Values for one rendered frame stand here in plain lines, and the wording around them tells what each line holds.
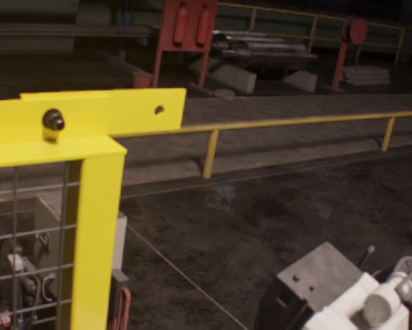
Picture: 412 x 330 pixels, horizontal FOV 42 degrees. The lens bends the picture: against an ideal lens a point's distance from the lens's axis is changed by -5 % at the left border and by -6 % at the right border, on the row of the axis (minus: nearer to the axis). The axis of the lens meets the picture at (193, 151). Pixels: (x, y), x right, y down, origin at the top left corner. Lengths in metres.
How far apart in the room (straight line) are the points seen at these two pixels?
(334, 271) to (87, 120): 0.80
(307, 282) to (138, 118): 0.67
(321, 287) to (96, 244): 0.68
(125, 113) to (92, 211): 0.12
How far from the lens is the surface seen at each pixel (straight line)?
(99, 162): 0.59
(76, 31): 8.29
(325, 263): 1.28
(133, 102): 0.65
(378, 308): 1.14
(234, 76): 9.17
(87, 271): 0.65
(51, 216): 2.29
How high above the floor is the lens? 2.02
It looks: 20 degrees down
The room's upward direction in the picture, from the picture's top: 10 degrees clockwise
